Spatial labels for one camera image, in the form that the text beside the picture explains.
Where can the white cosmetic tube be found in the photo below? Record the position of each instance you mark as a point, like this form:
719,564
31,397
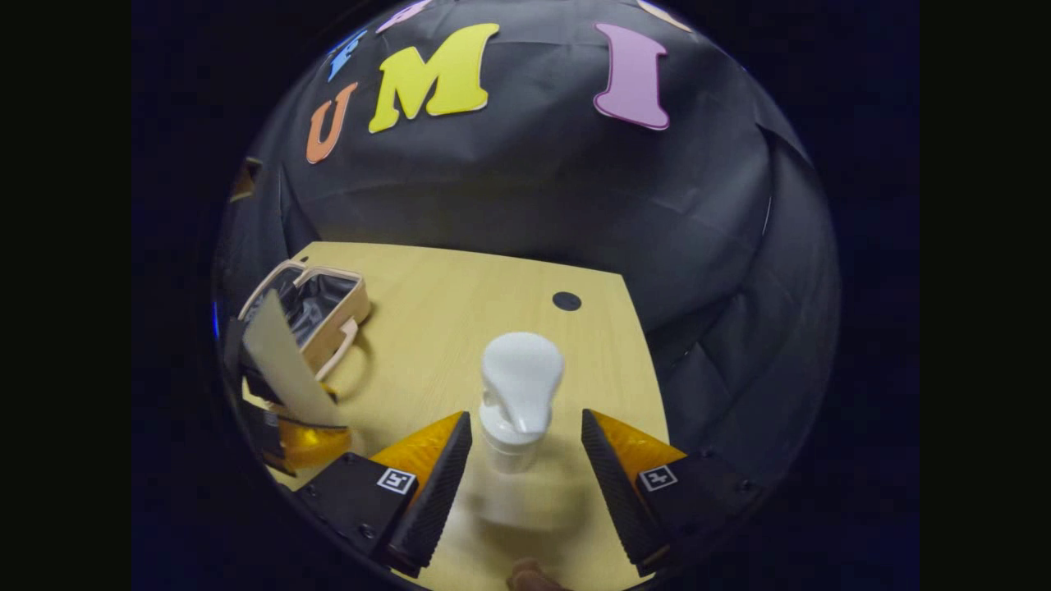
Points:
287,369

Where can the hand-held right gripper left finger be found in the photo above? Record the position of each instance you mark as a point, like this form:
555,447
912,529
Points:
435,501

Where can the white pump bottle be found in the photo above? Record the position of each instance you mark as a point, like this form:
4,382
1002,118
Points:
521,369

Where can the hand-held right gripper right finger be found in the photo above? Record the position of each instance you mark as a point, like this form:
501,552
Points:
620,501

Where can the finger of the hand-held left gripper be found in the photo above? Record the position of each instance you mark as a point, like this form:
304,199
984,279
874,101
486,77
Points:
308,443

